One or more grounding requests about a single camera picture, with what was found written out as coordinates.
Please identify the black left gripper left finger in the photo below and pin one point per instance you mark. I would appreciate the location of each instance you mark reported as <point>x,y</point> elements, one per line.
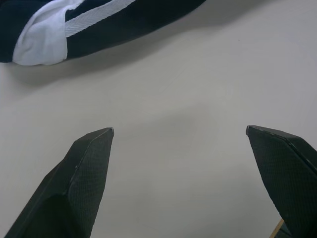
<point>79,183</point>

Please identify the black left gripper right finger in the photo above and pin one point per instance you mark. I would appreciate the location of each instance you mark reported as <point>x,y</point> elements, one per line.
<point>284,178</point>

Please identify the black and white jacket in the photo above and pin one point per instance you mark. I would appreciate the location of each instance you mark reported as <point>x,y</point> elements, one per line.
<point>104,27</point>

